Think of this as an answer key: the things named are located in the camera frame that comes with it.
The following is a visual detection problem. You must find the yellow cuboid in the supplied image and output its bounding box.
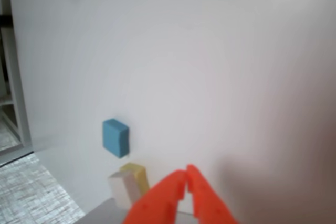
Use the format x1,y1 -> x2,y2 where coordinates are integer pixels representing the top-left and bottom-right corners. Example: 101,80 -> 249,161
119,163 -> 151,195

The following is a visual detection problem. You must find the cream cuboid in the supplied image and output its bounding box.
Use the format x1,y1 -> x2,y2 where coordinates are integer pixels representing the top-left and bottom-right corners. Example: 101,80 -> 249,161
107,170 -> 143,209

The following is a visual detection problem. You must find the plain orange gripper finger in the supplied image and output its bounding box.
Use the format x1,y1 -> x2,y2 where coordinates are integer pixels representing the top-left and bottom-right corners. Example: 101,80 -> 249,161
186,164 -> 240,224

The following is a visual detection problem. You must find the white shelf unit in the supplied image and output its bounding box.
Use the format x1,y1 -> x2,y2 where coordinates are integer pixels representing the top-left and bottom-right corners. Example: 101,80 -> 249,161
0,0 -> 27,154

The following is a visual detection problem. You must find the blue cuboid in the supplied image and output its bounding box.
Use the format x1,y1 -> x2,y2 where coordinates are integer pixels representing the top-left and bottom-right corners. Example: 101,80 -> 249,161
102,118 -> 130,159

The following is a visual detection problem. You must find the orange gripper finger with cartoon sticker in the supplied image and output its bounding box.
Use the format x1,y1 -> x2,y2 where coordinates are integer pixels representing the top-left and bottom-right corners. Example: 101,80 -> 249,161
123,169 -> 188,224

